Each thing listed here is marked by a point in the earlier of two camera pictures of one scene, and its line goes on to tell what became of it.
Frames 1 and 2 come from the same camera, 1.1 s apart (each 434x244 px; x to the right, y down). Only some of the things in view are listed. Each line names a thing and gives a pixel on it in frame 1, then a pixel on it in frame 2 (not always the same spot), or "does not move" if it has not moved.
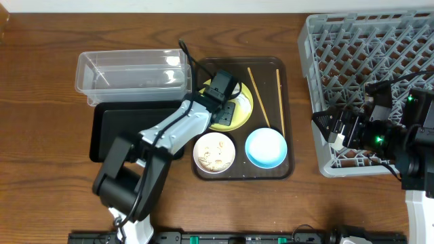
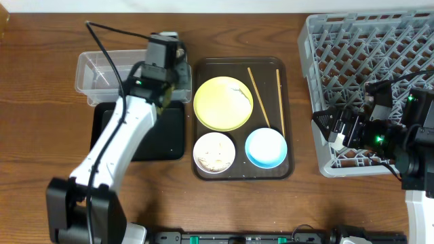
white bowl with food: (214, 152) does not move
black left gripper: (226, 112) to (183, 72)
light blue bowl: (266, 148) does not move
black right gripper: (339, 123) does not move
